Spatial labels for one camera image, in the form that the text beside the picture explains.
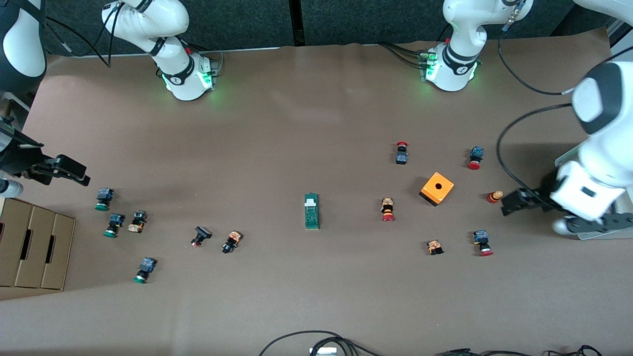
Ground grey ridged tray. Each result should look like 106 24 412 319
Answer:
555 147 633 241

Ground green push button blue block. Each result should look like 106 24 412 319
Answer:
103 213 125 238
133 257 158 284
95 188 114 212

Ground brown cardboard box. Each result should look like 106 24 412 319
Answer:
0 194 77 291

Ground orange button box with hole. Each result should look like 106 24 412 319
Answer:
419 172 454 207

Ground black push button beige block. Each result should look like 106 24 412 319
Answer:
127 210 147 233

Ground black push button orange block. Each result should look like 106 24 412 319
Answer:
222 230 243 254

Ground brown paper table cover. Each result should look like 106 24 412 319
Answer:
0 27 633 356

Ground grey metal frame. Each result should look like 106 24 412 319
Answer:
608 20 633 65
0 89 35 129

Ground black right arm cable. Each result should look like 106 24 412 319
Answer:
45 0 122 68

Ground black cable bundle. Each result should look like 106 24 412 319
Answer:
435 345 604 356

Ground black left arm base cables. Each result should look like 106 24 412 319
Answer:
380 42 427 70

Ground black looped cable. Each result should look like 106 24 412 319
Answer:
258 330 384 356

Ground black vertical post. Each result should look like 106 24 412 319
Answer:
289 0 306 47

